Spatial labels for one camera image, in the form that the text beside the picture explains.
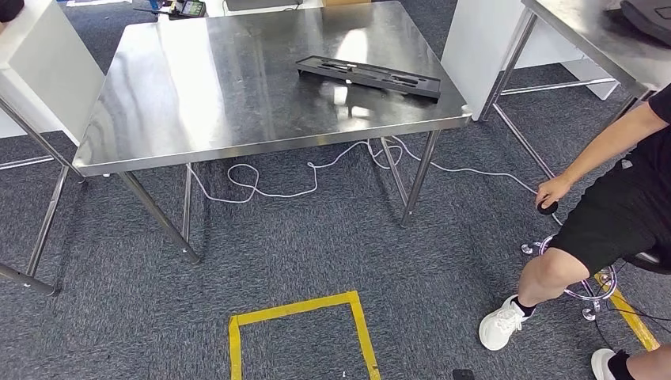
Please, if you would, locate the black plastic plate bracket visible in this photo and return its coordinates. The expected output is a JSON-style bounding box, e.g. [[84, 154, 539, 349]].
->
[[294, 55, 442, 101]]

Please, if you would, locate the stainless steel workbench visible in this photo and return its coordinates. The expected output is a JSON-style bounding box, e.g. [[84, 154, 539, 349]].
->
[[0, 97, 86, 298], [73, 0, 473, 264], [480, 0, 671, 182]]

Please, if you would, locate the yellow floor tape square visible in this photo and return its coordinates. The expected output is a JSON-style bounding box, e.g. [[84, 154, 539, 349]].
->
[[229, 291, 382, 380]]

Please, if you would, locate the white table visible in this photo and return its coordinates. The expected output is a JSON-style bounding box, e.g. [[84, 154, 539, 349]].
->
[[0, 0, 106, 148], [440, 0, 620, 123]]

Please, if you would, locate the white desk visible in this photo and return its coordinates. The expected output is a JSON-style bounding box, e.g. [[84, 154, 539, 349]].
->
[[157, 0, 326, 17]]

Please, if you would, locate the black remote controller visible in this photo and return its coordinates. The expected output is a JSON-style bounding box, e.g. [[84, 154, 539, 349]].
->
[[133, 0, 208, 21]]

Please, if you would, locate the person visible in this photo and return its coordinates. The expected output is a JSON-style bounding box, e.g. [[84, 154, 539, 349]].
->
[[478, 83, 671, 380]]

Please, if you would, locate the yellow floor tape strip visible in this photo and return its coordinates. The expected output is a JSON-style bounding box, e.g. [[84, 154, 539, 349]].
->
[[594, 272, 661, 352]]

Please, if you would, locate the black stool chrome base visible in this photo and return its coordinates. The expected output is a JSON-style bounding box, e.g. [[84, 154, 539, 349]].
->
[[521, 234, 671, 322]]

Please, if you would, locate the dark grey bag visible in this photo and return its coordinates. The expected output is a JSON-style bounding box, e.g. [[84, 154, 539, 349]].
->
[[620, 0, 671, 48]]

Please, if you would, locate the black rounded object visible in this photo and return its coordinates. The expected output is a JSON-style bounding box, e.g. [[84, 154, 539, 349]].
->
[[0, 0, 25, 24]]

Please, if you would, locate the white floor cable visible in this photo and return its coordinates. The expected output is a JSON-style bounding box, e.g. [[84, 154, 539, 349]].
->
[[188, 136, 564, 226]]

